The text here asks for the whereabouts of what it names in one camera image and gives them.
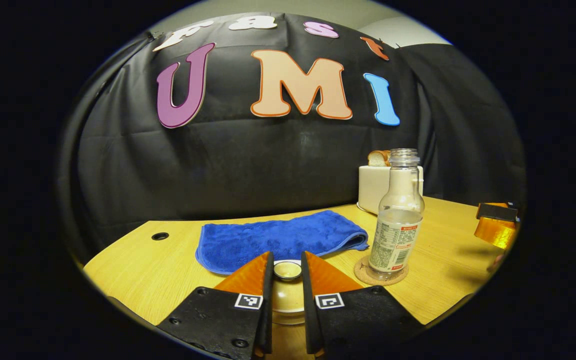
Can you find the round cork coaster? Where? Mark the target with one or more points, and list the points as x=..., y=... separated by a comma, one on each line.
x=363, y=274

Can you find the cream teacup lid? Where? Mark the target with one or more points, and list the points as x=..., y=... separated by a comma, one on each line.
x=288, y=295

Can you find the white toaster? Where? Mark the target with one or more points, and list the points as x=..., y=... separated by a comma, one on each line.
x=370, y=190

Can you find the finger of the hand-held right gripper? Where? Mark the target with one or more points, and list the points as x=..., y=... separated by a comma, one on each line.
x=498, y=212

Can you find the black backdrop cloth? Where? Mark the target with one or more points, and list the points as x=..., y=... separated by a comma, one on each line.
x=248, y=160

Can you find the clear glass water bottle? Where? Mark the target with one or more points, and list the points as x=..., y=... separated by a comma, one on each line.
x=398, y=220

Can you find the blue towel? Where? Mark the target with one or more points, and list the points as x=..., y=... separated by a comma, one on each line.
x=278, y=237

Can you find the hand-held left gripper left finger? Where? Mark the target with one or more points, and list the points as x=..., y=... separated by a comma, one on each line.
x=267, y=300

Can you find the bread slice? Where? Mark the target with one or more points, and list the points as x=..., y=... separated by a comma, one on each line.
x=388, y=157
x=377, y=159

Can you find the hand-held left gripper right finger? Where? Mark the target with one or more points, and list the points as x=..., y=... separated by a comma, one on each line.
x=309, y=310

